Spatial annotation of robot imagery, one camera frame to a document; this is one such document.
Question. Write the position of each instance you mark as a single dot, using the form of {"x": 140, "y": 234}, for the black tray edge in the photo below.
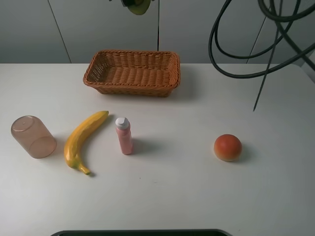
{"x": 187, "y": 232}

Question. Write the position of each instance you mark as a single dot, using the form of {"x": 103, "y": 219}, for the yellow banana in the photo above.
{"x": 75, "y": 142}

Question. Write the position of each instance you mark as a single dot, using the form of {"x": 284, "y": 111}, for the translucent pink plastic cup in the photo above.
{"x": 31, "y": 133}

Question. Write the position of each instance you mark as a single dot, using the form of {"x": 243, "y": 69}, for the pink bottle with white cap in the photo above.
{"x": 124, "y": 135}

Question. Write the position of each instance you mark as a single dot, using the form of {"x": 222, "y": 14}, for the orange wicker basket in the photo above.
{"x": 150, "y": 73}

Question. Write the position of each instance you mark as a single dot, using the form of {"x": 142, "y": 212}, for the round orange-brown bread bun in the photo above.
{"x": 227, "y": 147}

